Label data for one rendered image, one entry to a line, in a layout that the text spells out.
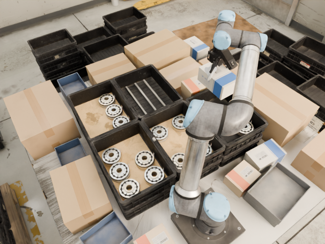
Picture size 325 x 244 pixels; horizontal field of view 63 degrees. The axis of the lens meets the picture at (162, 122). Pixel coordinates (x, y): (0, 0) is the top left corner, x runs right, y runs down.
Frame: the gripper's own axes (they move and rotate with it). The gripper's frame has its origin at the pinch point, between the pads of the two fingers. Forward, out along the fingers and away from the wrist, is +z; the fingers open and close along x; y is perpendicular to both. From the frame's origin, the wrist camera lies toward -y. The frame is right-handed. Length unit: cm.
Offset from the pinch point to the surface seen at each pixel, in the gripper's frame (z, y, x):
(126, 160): 28, -1, 61
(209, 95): 22.8, 7.9, -3.7
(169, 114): 23.6, 9.7, 25.6
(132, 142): 28, 7, 53
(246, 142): 27.3, -29.2, -0.2
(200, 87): 18.4, 13.1, -0.3
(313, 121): 69, -30, -88
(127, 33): 61, 156, -22
